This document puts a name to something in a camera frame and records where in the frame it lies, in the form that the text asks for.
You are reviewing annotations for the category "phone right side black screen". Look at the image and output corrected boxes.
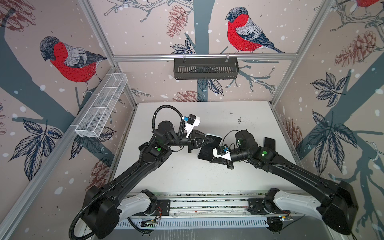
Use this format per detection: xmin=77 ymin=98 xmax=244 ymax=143
xmin=264 ymin=137 xmax=276 ymax=151

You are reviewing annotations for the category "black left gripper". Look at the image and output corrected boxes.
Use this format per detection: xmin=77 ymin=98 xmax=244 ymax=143
xmin=165 ymin=130 xmax=212 ymax=155

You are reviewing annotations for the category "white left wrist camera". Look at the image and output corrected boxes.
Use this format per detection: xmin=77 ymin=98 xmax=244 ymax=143
xmin=183 ymin=114 xmax=201 ymax=138

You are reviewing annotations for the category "phone far left black screen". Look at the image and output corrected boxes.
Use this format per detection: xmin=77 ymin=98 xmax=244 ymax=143
xmin=139 ymin=142 xmax=148 ymax=152

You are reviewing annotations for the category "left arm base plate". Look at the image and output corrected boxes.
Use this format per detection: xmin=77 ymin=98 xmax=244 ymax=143
xmin=144 ymin=200 xmax=171 ymax=217

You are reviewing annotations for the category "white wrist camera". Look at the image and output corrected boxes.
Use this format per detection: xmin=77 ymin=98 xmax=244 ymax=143
xmin=213 ymin=146 xmax=232 ymax=161
xmin=183 ymin=114 xmax=201 ymax=138

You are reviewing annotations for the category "black wall basket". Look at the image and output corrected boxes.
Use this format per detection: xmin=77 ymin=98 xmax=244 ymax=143
xmin=174 ymin=58 xmax=239 ymax=80

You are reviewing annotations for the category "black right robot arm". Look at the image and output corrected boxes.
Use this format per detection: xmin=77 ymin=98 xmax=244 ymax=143
xmin=208 ymin=130 xmax=359 ymax=236

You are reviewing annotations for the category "phone with black screen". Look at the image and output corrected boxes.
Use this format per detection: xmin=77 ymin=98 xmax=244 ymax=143
xmin=198 ymin=144 xmax=219 ymax=162

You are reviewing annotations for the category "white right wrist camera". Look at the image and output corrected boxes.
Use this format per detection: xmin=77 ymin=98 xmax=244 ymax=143
xmin=213 ymin=146 xmax=232 ymax=161

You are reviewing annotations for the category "white wire mesh basket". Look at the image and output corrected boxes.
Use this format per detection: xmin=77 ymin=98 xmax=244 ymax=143
xmin=75 ymin=73 xmax=128 ymax=138

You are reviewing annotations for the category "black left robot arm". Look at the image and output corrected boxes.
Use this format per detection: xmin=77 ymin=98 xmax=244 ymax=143
xmin=69 ymin=105 xmax=209 ymax=240

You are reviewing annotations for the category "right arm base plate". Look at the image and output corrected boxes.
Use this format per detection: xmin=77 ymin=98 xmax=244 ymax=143
xmin=247 ymin=198 xmax=291 ymax=215

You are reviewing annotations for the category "pale green phone case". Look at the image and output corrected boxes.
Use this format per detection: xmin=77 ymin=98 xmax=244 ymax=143
xmin=206 ymin=134 xmax=222 ymax=149

